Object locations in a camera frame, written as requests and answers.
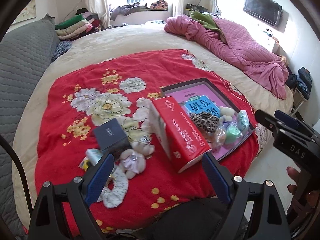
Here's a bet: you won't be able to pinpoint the yellow white snack bag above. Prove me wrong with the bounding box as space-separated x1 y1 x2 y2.
78 157 93 172

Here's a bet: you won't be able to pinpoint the white floral scrunchie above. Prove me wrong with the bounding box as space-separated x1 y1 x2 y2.
97 165 129 209

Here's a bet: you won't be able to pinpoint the beige teddy bear with dress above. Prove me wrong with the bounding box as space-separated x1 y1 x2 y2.
119 149 146 179

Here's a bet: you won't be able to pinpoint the pale green tissue pack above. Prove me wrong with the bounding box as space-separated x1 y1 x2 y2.
236 110 250 134

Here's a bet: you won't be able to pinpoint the person's right hand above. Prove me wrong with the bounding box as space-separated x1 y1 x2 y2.
286 166 319 207

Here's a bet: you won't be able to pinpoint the small white plush toy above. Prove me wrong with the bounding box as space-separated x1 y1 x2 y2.
219 106 235 122

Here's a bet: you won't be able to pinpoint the dark clothes on stool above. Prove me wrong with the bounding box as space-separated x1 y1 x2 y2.
286 67 312 100

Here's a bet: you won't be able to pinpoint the dark tray with book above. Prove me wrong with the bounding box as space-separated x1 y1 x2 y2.
161 78 254 161

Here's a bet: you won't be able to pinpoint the leopard print scrunchie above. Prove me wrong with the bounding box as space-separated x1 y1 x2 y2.
189 112 220 133

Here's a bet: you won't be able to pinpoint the dark blue box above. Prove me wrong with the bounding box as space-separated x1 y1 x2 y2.
93 118 131 160

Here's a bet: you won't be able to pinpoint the pink quilted comforter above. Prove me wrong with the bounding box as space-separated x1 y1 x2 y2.
164 15 289 99

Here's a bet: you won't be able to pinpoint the red and white box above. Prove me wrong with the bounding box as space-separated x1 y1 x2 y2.
149 96 211 173

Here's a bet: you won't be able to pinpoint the red floral blanket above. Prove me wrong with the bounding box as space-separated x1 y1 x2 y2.
35 49 254 232

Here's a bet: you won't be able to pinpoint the green cloth on comforter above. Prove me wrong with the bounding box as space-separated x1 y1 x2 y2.
190 11 226 42

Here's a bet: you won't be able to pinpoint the blue patterned pillow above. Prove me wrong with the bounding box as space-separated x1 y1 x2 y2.
52 41 72 62

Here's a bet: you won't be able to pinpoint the grey quilted headboard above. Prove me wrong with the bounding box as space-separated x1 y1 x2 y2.
1 15 60 239

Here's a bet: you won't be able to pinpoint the stack of folded clothes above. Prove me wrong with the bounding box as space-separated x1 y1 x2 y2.
55 8 104 41

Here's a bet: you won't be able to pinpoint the clothes pile on windowsill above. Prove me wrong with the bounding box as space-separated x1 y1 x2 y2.
110 0 169 21

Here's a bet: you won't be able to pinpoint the black cable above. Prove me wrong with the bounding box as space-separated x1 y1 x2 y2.
0 134 34 218

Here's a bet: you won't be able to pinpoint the wall-mounted black television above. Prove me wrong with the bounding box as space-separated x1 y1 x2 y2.
243 0 283 27

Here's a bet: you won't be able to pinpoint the wall painting panels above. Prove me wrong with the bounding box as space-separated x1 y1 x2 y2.
14 0 36 24

